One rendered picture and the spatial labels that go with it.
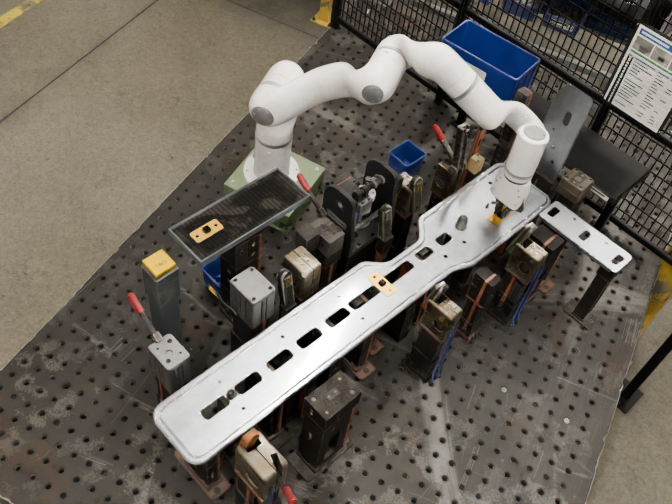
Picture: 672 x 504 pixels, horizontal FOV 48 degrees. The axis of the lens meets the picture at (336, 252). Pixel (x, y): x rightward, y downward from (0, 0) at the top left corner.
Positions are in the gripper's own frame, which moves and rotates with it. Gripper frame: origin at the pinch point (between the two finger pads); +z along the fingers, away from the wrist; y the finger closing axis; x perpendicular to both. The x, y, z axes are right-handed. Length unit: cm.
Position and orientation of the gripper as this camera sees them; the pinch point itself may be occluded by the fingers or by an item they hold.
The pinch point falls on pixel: (502, 209)
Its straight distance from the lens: 234.7
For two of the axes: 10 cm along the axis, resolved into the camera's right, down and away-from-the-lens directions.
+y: 6.8, 6.2, -3.9
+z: -1.1, 6.2, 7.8
